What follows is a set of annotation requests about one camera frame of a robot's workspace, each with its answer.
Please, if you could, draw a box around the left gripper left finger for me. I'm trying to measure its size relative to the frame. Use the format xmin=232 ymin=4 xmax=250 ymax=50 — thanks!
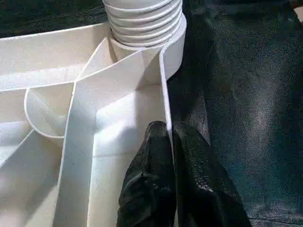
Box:
xmin=116 ymin=121 xmax=177 ymax=227

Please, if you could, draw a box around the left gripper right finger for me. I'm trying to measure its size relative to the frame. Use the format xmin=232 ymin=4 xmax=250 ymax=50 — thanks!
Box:
xmin=172 ymin=122 xmax=251 ymax=227

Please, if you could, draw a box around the white plastic table top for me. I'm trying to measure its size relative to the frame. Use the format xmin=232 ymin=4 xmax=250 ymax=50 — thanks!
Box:
xmin=0 ymin=14 xmax=187 ymax=227

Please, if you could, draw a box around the white plastic table leg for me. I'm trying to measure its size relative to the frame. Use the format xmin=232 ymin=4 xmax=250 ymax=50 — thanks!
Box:
xmin=102 ymin=0 xmax=184 ymax=48

